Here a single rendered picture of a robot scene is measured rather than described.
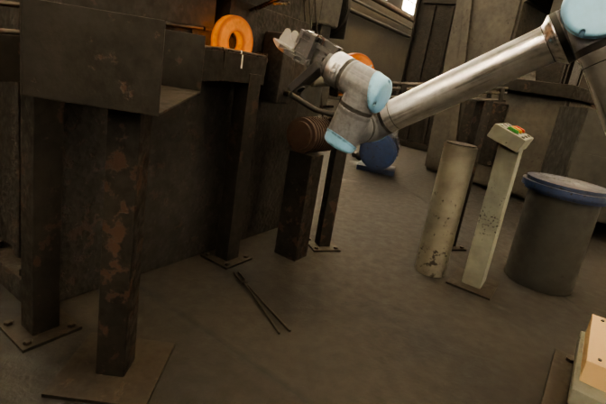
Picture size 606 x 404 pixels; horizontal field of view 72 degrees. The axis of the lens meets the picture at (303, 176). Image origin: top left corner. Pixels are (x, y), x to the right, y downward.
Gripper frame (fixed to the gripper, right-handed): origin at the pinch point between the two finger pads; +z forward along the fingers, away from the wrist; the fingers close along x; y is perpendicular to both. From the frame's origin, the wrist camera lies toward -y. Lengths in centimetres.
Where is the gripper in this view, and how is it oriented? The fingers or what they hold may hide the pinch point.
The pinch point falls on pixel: (276, 42)
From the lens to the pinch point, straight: 125.5
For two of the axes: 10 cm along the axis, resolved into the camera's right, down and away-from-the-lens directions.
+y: 4.0, -8.3, -3.9
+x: -5.6, 1.1, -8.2
